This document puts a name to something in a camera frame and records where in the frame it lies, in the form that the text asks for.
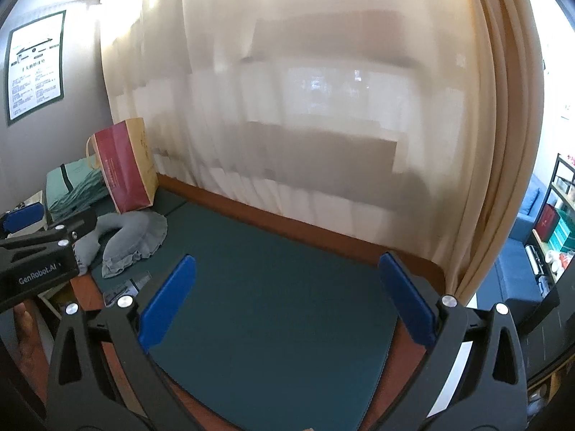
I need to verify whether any red paper bag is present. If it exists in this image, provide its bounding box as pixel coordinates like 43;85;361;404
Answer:
85;117;159;214

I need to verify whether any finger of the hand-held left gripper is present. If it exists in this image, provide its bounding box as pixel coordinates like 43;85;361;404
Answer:
0;203;46;240
0;208;98;265

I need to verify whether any large green mat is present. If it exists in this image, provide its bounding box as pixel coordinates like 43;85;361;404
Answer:
92;202;400;429

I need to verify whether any small green mat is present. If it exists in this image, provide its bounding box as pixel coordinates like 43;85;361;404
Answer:
148;187;187;216

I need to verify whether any green box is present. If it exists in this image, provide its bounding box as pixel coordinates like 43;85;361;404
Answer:
550;215;575;250

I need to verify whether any beige curtain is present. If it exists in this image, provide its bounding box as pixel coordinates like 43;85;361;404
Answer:
445;0;546;308

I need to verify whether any grey neck pillow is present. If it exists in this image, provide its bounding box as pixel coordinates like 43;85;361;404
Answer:
72;210;169;279

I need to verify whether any blue sofa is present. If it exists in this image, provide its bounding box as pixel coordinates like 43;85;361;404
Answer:
476;175;549;337

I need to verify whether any black shelf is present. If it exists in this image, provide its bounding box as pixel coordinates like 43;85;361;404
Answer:
532;153;575;288

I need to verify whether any wall poster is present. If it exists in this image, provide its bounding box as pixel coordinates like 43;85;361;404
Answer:
5;10;67;127

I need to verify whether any red box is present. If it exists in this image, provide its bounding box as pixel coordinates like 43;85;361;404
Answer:
537;204;562;243

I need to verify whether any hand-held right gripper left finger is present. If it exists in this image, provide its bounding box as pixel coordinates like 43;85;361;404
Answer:
45;255;212;431

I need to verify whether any sheer white curtain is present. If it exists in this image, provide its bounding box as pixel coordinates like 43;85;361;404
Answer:
100;0;499;274

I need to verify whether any person's left forearm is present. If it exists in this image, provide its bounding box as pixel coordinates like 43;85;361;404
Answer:
11;303;55;382

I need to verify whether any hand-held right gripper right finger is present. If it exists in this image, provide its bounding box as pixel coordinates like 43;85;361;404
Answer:
378;252;527;431

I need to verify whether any clear plastic wrapper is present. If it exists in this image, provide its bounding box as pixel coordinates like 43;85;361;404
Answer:
102;272;153;306

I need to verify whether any green folded blanket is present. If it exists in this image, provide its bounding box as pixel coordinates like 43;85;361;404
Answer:
45;157;113;216

